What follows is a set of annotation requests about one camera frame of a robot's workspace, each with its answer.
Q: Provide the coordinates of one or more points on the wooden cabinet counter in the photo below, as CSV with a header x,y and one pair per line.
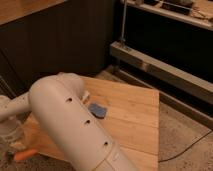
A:
x,y
73,36

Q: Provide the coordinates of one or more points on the blue sponge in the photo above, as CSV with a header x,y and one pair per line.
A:
x,y
97,110

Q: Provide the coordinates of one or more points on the orange carrot-like pepper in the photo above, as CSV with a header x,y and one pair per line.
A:
x,y
23,155

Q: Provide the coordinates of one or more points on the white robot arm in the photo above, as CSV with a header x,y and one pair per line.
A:
x,y
57,104

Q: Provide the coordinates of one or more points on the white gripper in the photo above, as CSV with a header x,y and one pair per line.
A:
x,y
12,133

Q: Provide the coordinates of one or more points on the metal shelf rack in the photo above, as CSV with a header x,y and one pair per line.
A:
x,y
167,51

